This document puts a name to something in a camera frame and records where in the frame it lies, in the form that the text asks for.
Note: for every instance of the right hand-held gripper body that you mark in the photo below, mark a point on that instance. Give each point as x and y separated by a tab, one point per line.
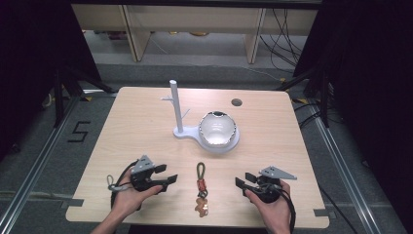
268	190

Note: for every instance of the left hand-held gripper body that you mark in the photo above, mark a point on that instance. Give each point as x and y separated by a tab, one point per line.
142	177

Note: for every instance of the person's right hand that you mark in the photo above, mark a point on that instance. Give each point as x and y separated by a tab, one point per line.
272	211

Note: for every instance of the person's left hand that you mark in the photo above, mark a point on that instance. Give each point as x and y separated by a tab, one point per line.
130	200

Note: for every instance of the white bowl with silver rim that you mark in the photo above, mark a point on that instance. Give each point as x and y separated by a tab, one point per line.
217	130

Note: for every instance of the white tree-shaped stand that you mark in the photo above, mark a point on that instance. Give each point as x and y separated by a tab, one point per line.
177	110

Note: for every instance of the grey tape strip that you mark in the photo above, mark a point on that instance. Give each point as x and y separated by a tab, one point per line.
324	213
73	203

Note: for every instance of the dark round table grommet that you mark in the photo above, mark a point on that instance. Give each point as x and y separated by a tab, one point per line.
236	102

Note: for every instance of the black metal stand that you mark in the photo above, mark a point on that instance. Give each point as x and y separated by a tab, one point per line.
323	97
60	97

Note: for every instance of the beige shelf unit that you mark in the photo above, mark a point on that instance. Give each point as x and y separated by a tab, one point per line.
195	19

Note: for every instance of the dark curtain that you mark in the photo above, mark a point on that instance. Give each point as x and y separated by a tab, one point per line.
373	65
32	48

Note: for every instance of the aluminium floor rail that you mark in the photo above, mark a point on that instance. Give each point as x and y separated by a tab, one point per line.
341	162
39	165

